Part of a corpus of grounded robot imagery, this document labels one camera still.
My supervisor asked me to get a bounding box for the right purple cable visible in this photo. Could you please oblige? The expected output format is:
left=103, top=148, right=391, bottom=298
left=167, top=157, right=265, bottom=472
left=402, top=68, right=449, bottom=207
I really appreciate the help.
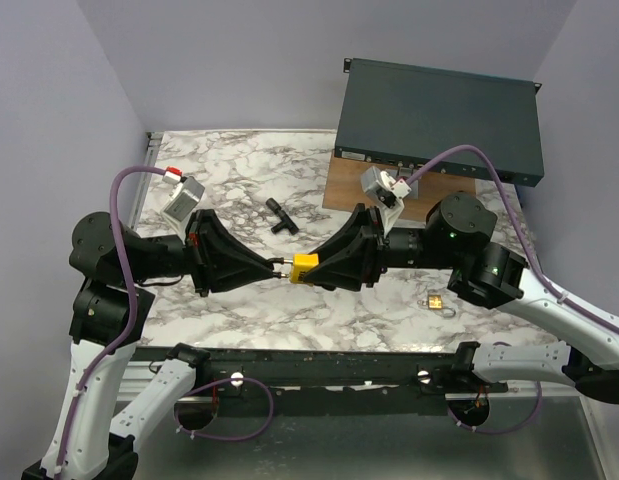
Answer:
left=403, top=144, right=619, bottom=435

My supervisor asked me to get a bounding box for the aluminium side rail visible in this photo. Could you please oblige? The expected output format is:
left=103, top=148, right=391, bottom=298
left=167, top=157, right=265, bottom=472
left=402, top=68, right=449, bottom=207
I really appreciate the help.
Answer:
left=126, top=131, right=164, bottom=230

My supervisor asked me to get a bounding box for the black table edge rail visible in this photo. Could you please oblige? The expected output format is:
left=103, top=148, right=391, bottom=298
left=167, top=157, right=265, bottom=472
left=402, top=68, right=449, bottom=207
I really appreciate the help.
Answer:
left=180, top=343, right=508, bottom=418

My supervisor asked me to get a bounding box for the yellow padlock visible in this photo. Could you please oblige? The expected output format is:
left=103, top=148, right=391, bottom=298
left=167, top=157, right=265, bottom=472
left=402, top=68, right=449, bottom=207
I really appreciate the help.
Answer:
left=270, top=253, right=319, bottom=285

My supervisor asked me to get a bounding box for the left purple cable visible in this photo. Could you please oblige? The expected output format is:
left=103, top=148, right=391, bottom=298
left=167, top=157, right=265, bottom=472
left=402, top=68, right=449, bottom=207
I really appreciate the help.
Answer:
left=53, top=165, right=275, bottom=464

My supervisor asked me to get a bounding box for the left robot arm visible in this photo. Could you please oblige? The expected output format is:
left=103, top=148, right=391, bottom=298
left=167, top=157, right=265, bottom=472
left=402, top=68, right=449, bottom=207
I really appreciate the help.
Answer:
left=22, top=210, right=279, bottom=479

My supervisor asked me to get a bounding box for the small brass padlock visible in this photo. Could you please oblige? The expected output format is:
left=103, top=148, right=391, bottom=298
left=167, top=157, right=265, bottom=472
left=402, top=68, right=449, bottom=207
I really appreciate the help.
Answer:
left=418, top=293, right=457, bottom=319

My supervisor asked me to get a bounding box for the wooden board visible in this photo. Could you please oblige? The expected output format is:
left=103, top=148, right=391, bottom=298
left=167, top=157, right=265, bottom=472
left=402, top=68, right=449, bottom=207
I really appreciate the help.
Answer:
left=322, top=154, right=476, bottom=221

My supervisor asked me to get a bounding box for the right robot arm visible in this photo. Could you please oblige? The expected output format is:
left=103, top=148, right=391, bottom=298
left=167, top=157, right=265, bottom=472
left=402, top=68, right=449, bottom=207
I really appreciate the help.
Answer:
left=299, top=192, right=619, bottom=404

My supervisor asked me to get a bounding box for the grey metal lock bracket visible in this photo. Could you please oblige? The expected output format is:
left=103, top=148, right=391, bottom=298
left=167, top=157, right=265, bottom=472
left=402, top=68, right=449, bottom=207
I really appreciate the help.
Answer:
left=396, top=167, right=420, bottom=200

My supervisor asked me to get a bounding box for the purple cable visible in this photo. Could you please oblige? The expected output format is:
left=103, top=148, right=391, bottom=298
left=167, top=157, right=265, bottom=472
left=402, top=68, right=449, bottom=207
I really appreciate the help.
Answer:
left=403, top=144, right=619, bottom=435
left=53, top=165, right=275, bottom=464

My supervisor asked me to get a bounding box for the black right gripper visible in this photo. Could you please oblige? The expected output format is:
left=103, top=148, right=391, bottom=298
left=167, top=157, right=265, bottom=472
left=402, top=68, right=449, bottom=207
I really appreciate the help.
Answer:
left=302, top=204, right=459, bottom=292

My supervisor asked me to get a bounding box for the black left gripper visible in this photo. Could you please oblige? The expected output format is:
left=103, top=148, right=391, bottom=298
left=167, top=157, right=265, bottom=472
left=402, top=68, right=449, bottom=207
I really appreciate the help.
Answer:
left=126, top=206, right=276, bottom=294

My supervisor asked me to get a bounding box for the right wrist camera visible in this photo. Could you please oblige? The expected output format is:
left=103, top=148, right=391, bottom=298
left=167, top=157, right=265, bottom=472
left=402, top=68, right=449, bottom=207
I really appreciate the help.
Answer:
left=360, top=167, right=411, bottom=236

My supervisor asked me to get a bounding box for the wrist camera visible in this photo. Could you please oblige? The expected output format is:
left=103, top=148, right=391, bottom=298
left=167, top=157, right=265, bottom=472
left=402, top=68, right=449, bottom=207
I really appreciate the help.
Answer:
left=360, top=167, right=411, bottom=236
left=160, top=167, right=205, bottom=239

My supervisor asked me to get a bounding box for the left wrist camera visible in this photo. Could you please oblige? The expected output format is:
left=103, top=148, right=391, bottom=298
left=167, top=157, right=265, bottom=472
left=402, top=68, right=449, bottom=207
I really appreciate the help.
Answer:
left=160, top=167, right=205, bottom=239

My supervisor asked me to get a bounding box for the dark teal network switch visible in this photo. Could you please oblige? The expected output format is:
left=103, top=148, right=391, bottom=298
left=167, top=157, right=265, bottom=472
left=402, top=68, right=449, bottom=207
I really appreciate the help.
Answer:
left=334, top=58, right=545, bottom=187

